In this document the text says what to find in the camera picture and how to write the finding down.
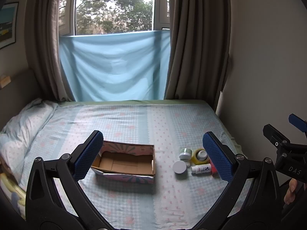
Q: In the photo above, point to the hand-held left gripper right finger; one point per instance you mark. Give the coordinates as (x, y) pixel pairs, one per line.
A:
(218, 159)

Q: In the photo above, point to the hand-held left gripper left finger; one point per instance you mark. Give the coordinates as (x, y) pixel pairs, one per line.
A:
(88, 159)

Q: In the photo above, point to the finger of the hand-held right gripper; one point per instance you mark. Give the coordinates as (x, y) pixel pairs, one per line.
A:
(298, 122)
(273, 134)

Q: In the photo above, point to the small red box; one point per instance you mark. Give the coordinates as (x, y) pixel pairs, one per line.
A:
(213, 169)

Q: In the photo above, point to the yellow tape roll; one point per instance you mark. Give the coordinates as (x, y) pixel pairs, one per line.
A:
(200, 156)

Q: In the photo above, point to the white pill bottle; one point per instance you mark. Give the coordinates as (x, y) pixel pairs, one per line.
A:
(201, 169)

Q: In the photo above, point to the cardboard box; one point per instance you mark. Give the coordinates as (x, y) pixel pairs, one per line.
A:
(120, 165)

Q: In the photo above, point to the green and white jar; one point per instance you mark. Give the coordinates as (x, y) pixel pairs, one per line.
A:
(185, 153)

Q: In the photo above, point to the person's right hand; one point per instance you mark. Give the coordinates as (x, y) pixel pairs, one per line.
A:
(291, 192)

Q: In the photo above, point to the checkered floral bed sheet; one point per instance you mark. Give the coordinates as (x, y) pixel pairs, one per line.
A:
(144, 124)

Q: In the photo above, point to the yellow patterned cloth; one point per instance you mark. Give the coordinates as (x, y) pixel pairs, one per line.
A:
(10, 191)

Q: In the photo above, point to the light blue hanging cloth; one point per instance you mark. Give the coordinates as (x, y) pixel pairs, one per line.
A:
(112, 69)

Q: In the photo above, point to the small wooden box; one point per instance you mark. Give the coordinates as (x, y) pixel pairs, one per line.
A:
(4, 81)

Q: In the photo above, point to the brown curtain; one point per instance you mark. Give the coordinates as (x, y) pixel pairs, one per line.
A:
(196, 40)
(45, 40)

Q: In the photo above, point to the green tree outside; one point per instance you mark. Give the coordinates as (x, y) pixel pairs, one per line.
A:
(112, 7)

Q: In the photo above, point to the framed wall poster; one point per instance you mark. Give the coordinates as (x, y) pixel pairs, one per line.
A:
(7, 25)

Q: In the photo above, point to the white window frame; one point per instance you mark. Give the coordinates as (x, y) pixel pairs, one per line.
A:
(162, 4)

